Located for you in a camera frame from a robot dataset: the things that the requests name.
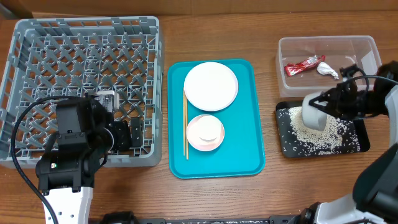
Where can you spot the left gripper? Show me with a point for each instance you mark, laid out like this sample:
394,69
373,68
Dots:
122,129

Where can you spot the red snack wrapper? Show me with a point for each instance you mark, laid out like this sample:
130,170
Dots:
292,69

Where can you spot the black food waste tray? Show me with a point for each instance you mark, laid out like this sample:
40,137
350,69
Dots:
362,140

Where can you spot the white tissue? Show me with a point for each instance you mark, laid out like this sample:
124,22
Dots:
324,69

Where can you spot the white round plate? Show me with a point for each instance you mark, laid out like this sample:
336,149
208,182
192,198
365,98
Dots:
211,86

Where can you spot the clear plastic bin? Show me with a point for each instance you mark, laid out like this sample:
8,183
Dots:
339,51

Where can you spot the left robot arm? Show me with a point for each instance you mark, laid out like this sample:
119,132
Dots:
86,134

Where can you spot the grey bowl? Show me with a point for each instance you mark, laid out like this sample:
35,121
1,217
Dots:
311,116

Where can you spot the pink shallow bowl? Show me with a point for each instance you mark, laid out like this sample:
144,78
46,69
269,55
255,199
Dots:
199,144

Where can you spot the teal plastic tray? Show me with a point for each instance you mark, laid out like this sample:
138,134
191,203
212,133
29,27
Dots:
242,149

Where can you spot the grey dishwasher rack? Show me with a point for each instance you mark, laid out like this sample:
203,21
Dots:
76,56

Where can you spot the white rice grains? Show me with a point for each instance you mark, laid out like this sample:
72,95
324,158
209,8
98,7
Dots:
335,137

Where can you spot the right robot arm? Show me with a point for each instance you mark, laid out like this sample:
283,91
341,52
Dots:
374,197

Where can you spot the white paper cup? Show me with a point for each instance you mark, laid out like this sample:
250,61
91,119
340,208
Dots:
209,127

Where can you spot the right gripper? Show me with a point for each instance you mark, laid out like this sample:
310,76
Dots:
339,99

